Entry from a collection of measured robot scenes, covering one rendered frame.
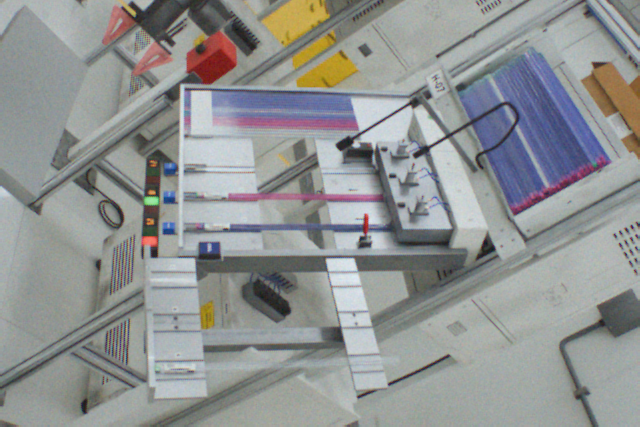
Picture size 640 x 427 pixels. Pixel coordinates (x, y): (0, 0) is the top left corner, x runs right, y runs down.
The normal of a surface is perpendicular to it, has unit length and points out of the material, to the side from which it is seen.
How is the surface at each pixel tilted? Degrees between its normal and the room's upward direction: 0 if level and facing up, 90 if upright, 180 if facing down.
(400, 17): 90
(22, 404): 0
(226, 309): 90
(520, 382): 89
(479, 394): 90
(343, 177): 48
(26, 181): 0
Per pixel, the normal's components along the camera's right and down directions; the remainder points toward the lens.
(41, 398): 0.81, -0.49
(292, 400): 0.13, 0.68
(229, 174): 0.13, -0.74
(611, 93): -0.41, -0.59
